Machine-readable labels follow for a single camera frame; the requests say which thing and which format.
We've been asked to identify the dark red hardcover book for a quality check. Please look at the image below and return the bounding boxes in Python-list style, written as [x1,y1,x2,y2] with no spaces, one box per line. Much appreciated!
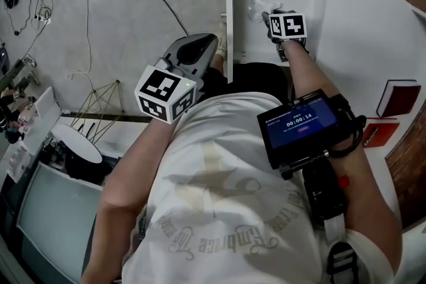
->
[375,78,422,119]

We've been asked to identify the person's left forearm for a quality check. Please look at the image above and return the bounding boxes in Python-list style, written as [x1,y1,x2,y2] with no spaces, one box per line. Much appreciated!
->
[99,113,182,211]

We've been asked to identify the person's black shorts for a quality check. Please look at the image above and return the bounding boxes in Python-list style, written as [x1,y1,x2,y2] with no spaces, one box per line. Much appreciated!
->
[202,61,293,101]

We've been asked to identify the person in white shirt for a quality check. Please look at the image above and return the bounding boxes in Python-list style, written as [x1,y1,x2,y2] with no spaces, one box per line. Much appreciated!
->
[121,91,333,284]

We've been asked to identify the white table gold wire legs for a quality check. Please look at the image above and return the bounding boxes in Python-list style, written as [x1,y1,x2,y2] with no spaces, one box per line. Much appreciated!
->
[51,78,127,165]

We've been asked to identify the grey framed glass panel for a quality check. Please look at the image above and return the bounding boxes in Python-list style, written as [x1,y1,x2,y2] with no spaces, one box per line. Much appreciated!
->
[15,162,105,273]

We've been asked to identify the white cardboard box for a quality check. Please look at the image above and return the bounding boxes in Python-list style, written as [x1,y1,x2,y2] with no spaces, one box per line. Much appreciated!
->
[5,86,63,184]

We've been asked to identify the deep white drawer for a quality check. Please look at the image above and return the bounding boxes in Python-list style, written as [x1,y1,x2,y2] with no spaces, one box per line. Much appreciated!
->
[223,0,329,84]

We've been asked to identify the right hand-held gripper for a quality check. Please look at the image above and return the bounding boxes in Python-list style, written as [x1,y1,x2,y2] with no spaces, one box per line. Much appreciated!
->
[261,8,310,63]

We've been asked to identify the black strap with buckle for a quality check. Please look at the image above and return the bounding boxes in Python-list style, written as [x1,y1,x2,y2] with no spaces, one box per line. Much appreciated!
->
[325,240,363,284]

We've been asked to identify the person's right forearm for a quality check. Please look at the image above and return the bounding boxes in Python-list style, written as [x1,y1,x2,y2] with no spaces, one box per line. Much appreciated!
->
[282,39,340,104]

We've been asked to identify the bright red hardcover book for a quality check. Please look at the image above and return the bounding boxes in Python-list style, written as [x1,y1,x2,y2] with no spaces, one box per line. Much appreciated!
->
[361,122,401,150]

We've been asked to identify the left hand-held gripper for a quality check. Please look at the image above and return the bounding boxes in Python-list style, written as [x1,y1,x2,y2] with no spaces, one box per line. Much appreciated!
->
[134,32,220,124]

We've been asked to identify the long white floor cable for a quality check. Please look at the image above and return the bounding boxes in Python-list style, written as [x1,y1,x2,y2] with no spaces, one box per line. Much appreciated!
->
[67,0,98,91]

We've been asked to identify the person's white shoe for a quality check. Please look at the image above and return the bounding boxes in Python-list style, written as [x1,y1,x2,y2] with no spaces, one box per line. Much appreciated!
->
[213,21,230,61]

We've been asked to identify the white desk with hutch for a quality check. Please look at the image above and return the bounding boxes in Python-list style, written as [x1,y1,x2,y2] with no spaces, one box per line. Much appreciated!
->
[309,0,426,284]

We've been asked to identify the clear plastic bag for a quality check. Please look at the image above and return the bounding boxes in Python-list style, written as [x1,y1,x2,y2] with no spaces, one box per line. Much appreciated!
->
[247,0,284,25]

